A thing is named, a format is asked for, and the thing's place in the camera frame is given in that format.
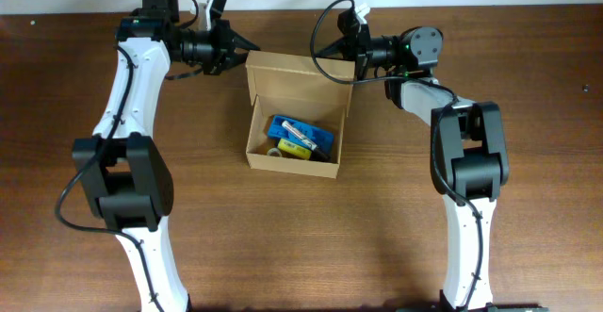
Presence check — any brown cardboard box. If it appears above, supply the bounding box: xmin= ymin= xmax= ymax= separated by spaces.
xmin=246 ymin=51 xmax=352 ymax=178

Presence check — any yellow highlighter pen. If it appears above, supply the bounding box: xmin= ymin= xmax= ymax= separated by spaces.
xmin=277 ymin=139 xmax=312 ymax=160

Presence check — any black whiteboard marker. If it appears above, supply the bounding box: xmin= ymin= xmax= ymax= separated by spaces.
xmin=281 ymin=121 xmax=331 ymax=161

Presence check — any yellow tape roll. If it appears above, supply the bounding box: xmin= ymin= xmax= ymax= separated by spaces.
xmin=267 ymin=148 xmax=283 ymax=157

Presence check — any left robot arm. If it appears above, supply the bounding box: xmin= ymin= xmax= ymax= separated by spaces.
xmin=55 ymin=0 xmax=258 ymax=311

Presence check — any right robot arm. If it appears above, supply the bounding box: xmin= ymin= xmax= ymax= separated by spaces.
xmin=311 ymin=7 xmax=510 ymax=311

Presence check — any blue whiteboard duster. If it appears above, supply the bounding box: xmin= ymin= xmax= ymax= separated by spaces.
xmin=268 ymin=115 xmax=334 ymax=154

